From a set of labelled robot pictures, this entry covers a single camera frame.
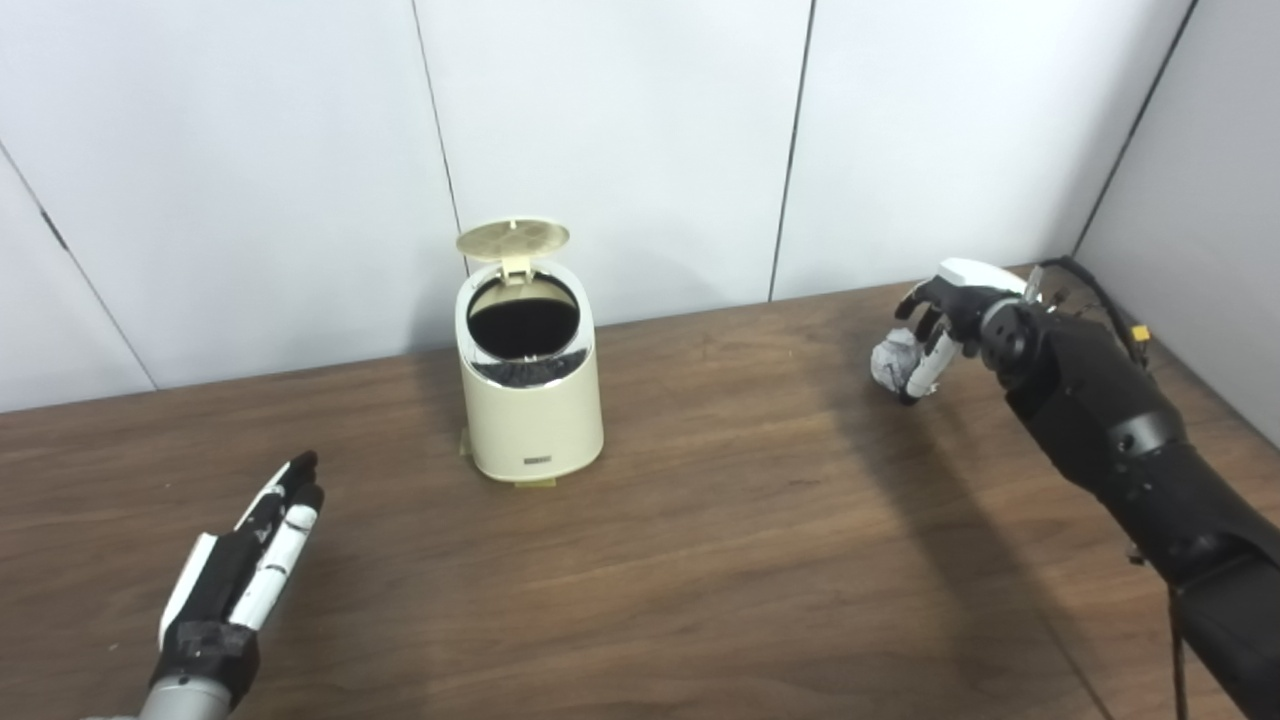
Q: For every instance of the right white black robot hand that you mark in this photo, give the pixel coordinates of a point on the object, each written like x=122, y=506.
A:
x=965, y=295

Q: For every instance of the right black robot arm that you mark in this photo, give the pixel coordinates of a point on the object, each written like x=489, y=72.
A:
x=1120, y=430

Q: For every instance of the white paper ball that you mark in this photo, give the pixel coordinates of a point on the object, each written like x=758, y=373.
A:
x=893, y=362

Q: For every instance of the round cream bin lid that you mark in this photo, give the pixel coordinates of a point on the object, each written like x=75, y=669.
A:
x=512, y=238

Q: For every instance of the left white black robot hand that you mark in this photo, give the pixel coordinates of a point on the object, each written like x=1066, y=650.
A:
x=225, y=585

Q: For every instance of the cream-colored bin body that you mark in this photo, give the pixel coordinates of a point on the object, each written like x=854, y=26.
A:
x=530, y=425

